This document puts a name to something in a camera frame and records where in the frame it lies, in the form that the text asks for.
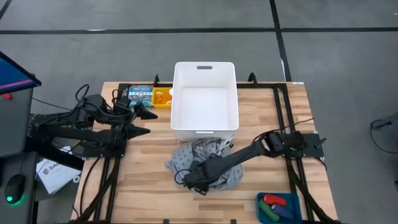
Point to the green bandage roll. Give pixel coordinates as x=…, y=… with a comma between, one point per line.
x=268, y=211

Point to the white paper sheet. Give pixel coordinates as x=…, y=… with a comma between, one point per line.
x=56, y=174

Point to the yellow plastic tray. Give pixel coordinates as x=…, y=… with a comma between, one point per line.
x=157, y=105

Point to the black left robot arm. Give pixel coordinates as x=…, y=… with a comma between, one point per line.
x=77, y=133

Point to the black computer monitor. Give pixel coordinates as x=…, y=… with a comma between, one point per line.
x=15, y=73

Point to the amber pill bottle white cap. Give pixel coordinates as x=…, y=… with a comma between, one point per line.
x=159, y=98
x=169, y=96

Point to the dark blue knitted fabric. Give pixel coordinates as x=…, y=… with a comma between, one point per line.
x=282, y=211

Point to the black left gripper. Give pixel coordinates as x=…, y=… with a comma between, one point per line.
x=124, y=119

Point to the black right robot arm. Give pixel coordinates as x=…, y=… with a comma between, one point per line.
x=248, y=152

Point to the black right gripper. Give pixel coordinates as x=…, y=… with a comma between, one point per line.
x=205, y=172

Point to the black computer mouse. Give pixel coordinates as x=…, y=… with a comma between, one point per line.
x=15, y=188

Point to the red bandage roll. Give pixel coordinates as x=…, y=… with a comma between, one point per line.
x=274, y=199

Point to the grey patterned cloth gown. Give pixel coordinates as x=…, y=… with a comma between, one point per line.
x=186, y=155

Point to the blue plastic tray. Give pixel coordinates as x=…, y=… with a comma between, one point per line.
x=295, y=199

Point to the grey computer case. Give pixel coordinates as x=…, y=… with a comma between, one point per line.
x=15, y=124

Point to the white plastic bin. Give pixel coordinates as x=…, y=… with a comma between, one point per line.
x=205, y=102

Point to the teal first aid kit box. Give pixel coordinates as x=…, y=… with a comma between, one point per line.
x=140, y=95

